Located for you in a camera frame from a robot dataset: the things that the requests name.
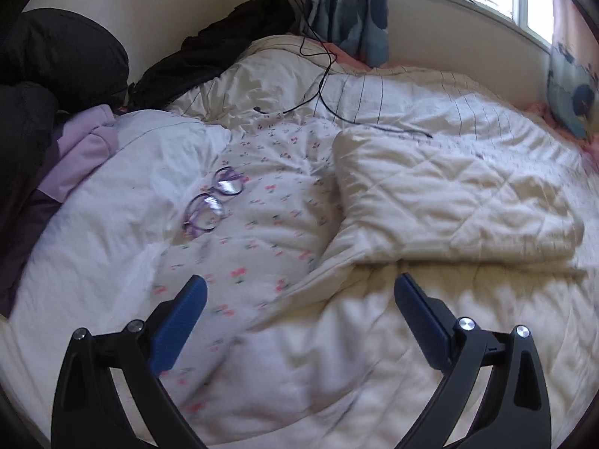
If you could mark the striped white duvet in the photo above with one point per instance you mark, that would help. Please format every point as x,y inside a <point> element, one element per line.
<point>287,74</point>

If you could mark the cream quilted puffer coat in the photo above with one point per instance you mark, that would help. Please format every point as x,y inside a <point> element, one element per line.
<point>499,236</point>

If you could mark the black puffer jacket pile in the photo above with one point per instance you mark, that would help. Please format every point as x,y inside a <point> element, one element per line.
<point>54,63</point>

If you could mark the left blue cartoon curtain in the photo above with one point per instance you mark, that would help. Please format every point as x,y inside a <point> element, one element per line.
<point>357,27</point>

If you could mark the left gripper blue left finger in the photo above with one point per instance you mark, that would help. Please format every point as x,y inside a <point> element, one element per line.
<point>171,323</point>

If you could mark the lilac hoodie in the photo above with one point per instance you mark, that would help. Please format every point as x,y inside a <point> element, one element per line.
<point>83,144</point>

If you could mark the white pillow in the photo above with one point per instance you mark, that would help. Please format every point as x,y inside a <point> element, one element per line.
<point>96,260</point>

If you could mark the purple eyeglasses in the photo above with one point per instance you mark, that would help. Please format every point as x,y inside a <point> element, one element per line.
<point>206,210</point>

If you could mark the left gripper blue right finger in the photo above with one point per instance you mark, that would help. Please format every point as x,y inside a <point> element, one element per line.
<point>429,319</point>

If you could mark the black garment by wall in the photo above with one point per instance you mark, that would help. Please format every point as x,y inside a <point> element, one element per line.
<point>210,52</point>

